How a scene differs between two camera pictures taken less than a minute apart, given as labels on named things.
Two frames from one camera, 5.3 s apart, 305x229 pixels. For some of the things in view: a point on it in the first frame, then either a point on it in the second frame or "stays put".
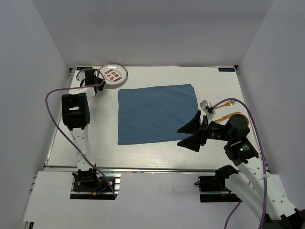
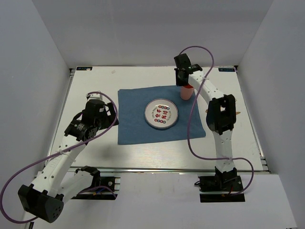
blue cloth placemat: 154,114 stays put
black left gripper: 102,85 -> 109,119
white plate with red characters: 115,75 -> 161,113
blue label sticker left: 82,68 stays put
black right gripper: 193,141 -> 178,82
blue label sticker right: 228,69 stays put
